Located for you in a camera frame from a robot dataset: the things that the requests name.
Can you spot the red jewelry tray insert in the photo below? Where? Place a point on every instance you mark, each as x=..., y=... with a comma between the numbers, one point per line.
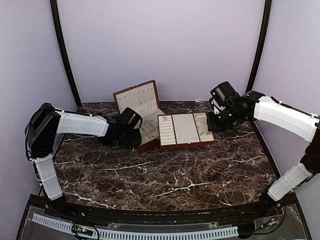
x=174, y=126

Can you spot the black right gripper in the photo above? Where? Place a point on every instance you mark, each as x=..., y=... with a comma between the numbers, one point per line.
x=213, y=126

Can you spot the hoop earrings in tray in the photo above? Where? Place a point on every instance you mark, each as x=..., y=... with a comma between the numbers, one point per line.
x=205, y=133

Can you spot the red jewelry box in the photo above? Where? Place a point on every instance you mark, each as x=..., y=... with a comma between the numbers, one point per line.
x=144, y=100

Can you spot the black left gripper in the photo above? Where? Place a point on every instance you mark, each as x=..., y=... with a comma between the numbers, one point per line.
x=137, y=142

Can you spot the black left frame post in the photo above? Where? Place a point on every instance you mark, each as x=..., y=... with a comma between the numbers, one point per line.
x=63, y=51

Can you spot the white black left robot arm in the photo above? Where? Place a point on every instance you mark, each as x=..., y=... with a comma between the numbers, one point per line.
x=120, y=131

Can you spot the black right frame post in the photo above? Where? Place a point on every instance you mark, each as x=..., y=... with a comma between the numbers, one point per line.
x=260, y=45

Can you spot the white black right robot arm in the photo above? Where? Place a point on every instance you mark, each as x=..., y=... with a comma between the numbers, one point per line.
x=286, y=130

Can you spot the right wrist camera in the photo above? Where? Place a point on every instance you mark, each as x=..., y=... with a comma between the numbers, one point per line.
x=215, y=107

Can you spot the black front table rail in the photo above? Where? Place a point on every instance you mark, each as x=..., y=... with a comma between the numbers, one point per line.
x=92, y=212

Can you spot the black frame post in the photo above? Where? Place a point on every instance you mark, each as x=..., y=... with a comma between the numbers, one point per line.
x=260, y=45
x=63, y=51

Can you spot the white slotted cable duct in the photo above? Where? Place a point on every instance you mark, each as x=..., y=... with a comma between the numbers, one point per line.
x=119, y=231

